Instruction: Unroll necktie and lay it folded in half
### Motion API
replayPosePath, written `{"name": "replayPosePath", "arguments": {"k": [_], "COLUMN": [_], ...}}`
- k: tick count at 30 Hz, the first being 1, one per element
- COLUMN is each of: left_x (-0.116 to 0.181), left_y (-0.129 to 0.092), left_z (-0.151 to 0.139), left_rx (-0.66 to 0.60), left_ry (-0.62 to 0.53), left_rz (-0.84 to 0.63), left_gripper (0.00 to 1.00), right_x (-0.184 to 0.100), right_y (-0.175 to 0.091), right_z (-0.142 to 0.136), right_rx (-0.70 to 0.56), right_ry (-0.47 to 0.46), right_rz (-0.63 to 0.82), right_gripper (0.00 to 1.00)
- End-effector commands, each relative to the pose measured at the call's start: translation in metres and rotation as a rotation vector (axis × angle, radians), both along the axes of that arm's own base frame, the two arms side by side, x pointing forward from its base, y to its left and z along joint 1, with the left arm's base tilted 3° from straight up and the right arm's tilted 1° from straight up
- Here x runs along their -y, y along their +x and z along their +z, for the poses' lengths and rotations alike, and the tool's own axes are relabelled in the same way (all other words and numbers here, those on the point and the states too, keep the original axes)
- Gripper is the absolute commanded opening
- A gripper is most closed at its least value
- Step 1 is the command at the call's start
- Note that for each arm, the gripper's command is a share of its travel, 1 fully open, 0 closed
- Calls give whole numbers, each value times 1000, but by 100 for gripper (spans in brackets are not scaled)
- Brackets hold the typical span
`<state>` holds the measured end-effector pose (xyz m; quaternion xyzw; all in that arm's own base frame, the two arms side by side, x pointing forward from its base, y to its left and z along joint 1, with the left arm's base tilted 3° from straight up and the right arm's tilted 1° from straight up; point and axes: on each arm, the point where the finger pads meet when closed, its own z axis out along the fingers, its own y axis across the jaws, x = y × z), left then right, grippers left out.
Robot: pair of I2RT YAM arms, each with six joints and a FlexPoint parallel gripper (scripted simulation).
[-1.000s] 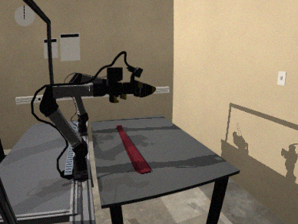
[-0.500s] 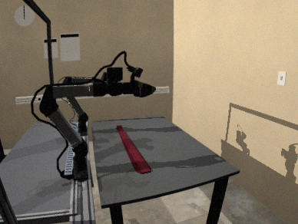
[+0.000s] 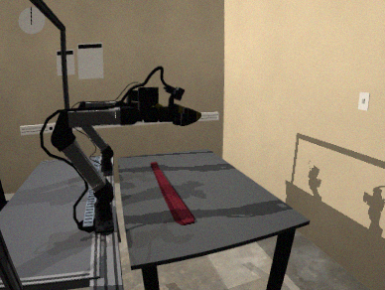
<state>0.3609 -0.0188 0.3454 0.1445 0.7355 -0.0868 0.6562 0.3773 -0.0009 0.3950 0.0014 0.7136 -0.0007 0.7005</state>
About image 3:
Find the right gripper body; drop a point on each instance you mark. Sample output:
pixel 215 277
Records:
pixel 169 114

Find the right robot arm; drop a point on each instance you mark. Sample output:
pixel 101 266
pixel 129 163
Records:
pixel 62 139

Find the red necktie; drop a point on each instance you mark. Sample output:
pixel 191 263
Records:
pixel 179 210

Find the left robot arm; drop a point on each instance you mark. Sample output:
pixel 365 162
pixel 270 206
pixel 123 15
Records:
pixel 105 149

